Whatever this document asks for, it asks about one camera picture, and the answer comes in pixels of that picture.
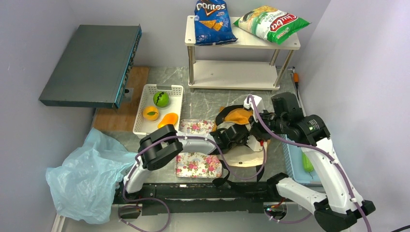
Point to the brown Trader Joe's tote bag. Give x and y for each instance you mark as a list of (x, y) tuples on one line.
[(241, 155)]

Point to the orange mango toy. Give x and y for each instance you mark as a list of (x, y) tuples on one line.
[(168, 119)]

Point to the orange handled tool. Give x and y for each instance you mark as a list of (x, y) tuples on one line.
[(296, 81)]

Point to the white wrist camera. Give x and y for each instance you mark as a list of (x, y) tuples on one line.
[(255, 145), (256, 104)]

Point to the orange peach toy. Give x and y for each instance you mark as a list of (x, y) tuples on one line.
[(150, 113)]

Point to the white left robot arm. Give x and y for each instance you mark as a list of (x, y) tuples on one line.
[(159, 147)]

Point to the light blue plastic basket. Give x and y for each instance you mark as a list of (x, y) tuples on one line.
[(294, 167)]

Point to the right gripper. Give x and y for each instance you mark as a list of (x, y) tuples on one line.
[(256, 129)]

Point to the green round fruit toy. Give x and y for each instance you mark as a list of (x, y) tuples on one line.
[(161, 99)]

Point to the blue Doritos chip bag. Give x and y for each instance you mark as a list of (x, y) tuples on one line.
[(212, 23)]

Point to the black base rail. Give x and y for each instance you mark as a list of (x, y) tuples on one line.
[(161, 198)]

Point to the dark grey flat box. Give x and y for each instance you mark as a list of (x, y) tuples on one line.
[(94, 68)]

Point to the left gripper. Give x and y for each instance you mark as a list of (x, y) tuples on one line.
[(244, 141)]

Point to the white two-tier shelf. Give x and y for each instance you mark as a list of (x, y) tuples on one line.
[(239, 75)]

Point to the wooden board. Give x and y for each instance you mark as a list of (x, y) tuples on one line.
[(122, 119)]

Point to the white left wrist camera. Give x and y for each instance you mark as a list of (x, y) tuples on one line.
[(255, 145)]

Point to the white plastic basket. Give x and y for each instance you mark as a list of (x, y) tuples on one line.
[(143, 126)]

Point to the green cucumber toy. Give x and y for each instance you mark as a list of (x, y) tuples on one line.
[(307, 165)]

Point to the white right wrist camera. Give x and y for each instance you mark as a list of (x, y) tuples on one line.
[(256, 104)]

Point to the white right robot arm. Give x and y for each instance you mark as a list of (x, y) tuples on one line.
[(340, 206)]

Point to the floral pattern tray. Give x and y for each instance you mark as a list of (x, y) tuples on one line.
[(197, 165)]

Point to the light blue cartoon plastic bag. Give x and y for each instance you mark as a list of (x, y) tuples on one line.
[(83, 187)]

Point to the green Chuba cassava chip bag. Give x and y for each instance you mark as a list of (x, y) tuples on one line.
[(271, 24)]

